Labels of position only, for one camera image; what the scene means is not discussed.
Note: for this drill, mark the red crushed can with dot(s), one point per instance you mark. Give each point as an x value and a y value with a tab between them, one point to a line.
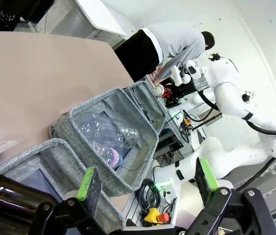
162	91

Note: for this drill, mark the grey fabric basket labelled Plastic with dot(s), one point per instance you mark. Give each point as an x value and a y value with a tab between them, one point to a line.
142	147

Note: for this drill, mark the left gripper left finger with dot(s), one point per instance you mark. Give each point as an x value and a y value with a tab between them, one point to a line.
92	193

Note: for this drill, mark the person in grey sweater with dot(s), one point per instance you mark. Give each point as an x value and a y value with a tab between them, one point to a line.
182	44

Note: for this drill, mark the yellow emergency stop button box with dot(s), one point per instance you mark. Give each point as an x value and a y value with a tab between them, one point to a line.
152	215

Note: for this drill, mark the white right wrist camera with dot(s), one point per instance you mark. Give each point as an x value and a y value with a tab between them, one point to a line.
176	76

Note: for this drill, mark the white side table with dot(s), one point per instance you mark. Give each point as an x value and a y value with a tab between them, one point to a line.
96	14

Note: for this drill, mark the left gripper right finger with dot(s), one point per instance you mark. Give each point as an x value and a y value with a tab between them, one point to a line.
205	181

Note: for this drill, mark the black wall bracket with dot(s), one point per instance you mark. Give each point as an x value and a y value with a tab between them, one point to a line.
215	56

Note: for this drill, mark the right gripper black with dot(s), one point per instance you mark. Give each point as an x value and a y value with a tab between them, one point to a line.
186	89

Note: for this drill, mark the grey sweater person's hand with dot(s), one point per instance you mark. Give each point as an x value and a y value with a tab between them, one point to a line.
158	78

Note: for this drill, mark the grey fabric basket labelled Can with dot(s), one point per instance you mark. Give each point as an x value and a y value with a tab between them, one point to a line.
152	107

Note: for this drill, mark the grey fabric basket labelled Bottle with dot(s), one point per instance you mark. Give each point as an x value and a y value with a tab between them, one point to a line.
54	156

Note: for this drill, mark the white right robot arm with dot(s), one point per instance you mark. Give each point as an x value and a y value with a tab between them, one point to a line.
250	107

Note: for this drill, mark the plastic bottle with pink label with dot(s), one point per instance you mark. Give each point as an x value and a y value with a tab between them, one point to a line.
110	156

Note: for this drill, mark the clear crushed plastic bottle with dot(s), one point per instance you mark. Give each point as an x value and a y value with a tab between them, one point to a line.
108	129

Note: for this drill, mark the brown glass bottle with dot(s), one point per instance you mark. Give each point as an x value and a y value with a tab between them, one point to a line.
17	193

